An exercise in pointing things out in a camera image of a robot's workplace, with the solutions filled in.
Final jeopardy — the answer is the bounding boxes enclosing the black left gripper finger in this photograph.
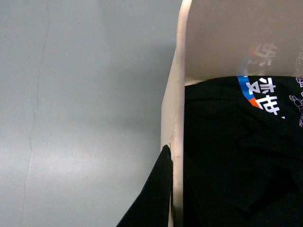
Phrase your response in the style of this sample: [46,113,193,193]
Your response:
[117,145,172,227]

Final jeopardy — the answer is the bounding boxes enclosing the beige plastic laundry hamper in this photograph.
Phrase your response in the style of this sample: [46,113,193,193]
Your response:
[161,0,303,227]

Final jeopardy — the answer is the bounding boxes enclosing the black printed garment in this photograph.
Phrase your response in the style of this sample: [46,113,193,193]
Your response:
[184,76,303,227]

